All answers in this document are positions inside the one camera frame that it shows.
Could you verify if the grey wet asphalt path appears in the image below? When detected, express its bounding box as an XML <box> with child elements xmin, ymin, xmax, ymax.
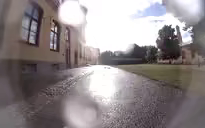
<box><xmin>9</xmin><ymin>64</ymin><xmax>205</xmax><ymax>128</ymax></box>

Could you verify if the row of distant trees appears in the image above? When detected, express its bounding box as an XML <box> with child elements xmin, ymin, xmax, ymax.
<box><xmin>99</xmin><ymin>43</ymin><xmax>159</xmax><ymax>65</ymax></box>

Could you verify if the cobblestone strip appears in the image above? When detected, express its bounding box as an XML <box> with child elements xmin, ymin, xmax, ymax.
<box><xmin>9</xmin><ymin>68</ymin><xmax>95</xmax><ymax>114</ymax></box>

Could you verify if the green lawn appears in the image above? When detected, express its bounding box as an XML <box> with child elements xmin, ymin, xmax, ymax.
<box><xmin>116</xmin><ymin>63</ymin><xmax>205</xmax><ymax>98</ymax></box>

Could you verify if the large dark tree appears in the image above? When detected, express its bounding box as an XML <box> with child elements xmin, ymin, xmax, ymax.
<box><xmin>155</xmin><ymin>24</ymin><xmax>183</xmax><ymax>64</ymax></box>

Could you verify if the beige building with arched windows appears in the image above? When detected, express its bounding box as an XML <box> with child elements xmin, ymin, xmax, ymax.
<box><xmin>0</xmin><ymin>0</ymin><xmax>101</xmax><ymax>101</ymax></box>

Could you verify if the long low wall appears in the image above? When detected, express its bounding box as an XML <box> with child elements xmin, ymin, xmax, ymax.
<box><xmin>108</xmin><ymin>57</ymin><xmax>145</xmax><ymax>66</ymax></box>

